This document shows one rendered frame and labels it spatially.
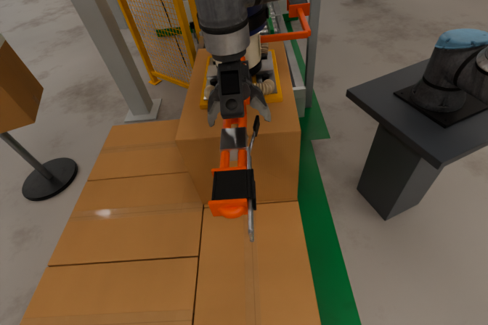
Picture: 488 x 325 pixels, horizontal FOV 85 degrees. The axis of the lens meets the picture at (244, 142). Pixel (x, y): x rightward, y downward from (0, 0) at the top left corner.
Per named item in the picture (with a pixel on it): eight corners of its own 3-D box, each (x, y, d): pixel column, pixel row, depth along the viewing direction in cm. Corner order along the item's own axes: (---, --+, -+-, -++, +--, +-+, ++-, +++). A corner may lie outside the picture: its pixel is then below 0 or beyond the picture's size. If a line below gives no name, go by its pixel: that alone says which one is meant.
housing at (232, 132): (222, 141, 68) (219, 128, 65) (249, 138, 68) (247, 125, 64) (221, 162, 63) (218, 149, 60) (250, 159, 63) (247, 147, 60)
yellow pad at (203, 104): (208, 60, 117) (205, 49, 114) (231, 57, 117) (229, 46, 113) (200, 109, 94) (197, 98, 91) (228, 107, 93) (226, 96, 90)
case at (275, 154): (214, 112, 155) (197, 48, 126) (283, 107, 151) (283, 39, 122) (202, 204, 114) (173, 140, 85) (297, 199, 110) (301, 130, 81)
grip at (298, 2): (286, 10, 119) (286, -2, 115) (306, 8, 118) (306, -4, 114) (288, 17, 113) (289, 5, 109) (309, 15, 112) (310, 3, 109)
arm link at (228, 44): (248, 31, 47) (194, 38, 48) (251, 56, 50) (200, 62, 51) (247, 11, 53) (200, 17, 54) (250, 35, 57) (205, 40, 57)
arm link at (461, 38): (446, 63, 110) (466, 20, 98) (484, 84, 98) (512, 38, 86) (414, 72, 109) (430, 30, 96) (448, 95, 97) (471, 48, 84)
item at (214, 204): (216, 181, 59) (210, 168, 56) (248, 179, 59) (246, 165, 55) (213, 216, 53) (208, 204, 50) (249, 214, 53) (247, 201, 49)
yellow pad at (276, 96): (251, 55, 116) (250, 44, 112) (274, 53, 115) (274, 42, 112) (253, 104, 93) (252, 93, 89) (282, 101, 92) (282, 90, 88)
